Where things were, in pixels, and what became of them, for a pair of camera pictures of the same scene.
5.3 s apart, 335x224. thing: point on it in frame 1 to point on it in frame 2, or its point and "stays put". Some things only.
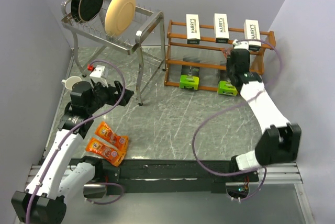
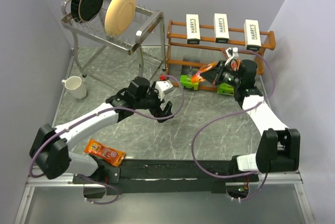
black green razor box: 189,77 stays put
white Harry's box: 221,28 stays put
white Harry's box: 192,29 stays put
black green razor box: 226,88 stays put
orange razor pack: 105,133 to 197,78
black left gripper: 113,97 to 158,112
